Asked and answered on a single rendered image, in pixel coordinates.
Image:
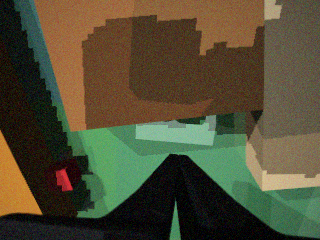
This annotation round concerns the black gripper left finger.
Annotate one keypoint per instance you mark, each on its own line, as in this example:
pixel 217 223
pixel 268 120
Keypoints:
pixel 146 215

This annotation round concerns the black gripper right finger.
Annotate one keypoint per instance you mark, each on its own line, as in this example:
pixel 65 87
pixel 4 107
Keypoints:
pixel 207 212

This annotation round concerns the orange board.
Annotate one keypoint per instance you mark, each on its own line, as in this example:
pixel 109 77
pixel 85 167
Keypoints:
pixel 24 154

